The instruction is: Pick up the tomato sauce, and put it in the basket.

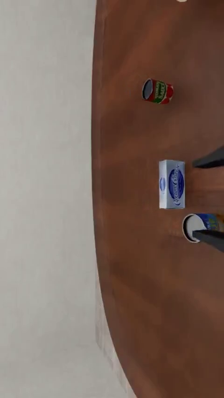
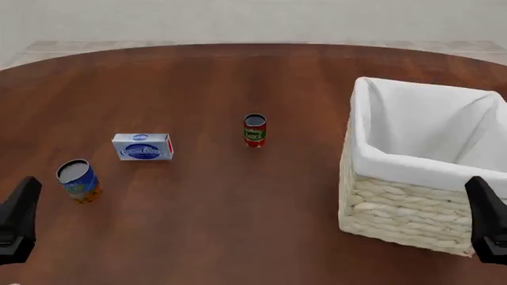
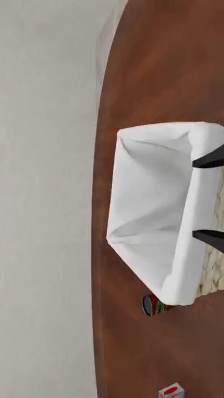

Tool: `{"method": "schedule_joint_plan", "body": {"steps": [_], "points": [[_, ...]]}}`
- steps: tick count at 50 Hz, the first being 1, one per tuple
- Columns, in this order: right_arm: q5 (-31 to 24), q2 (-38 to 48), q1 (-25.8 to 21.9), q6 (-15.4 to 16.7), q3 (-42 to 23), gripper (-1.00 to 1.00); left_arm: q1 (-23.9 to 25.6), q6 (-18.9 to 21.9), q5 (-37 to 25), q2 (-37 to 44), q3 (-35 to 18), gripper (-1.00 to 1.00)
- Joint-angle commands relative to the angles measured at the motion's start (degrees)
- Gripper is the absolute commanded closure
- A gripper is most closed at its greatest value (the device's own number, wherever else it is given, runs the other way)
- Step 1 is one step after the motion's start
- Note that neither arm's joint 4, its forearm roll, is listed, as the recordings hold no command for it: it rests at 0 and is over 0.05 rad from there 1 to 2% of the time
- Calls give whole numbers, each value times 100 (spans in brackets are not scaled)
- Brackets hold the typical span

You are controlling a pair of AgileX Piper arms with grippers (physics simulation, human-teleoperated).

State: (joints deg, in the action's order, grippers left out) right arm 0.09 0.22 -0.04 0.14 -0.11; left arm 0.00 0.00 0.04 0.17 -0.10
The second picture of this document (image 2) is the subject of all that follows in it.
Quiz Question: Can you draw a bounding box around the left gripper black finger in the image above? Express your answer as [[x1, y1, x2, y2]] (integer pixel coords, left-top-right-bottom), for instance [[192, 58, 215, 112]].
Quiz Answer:
[[0, 176, 43, 244]]

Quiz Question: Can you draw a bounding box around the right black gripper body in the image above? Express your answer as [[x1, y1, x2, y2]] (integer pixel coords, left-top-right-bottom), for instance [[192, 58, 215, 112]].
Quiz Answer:
[[473, 236, 507, 264]]

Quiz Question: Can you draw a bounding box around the red tomato sauce tin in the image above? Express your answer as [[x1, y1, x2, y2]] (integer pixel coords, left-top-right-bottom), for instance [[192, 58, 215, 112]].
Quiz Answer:
[[242, 113, 268, 149]]

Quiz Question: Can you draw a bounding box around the blue soup tin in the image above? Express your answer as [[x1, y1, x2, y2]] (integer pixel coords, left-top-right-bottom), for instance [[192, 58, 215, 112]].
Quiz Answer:
[[55, 158, 104, 206]]

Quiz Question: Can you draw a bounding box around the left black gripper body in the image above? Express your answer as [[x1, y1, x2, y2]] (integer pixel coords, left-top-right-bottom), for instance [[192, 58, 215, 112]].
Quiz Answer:
[[0, 237, 37, 266]]

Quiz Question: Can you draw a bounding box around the white wicker basket cloth lined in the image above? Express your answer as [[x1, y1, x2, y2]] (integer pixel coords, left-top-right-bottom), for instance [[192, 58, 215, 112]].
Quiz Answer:
[[337, 76, 507, 259]]

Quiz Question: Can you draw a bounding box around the white blue cream cheese box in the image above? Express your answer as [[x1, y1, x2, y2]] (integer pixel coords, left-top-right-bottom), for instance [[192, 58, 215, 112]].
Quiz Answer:
[[111, 132, 176, 162]]

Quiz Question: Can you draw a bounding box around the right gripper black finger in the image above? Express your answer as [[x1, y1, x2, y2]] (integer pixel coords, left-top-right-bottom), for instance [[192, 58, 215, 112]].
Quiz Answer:
[[464, 176, 507, 242]]

